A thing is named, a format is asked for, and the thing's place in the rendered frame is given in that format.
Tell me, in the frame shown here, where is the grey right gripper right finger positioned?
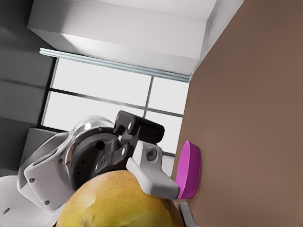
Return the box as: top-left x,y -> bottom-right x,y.
178,202 -> 198,227

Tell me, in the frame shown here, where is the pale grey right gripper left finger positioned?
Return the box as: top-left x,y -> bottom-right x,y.
125,140 -> 181,200

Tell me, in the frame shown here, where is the yellow-green apple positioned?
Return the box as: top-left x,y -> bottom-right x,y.
55,170 -> 186,227

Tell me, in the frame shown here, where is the magenta bowl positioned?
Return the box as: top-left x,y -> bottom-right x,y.
175,140 -> 202,200

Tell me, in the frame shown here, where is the bright window with dark bars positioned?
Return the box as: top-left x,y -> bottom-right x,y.
38,57 -> 190,178

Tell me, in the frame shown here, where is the silver frame post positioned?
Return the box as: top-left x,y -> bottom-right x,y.
39,47 -> 193,83

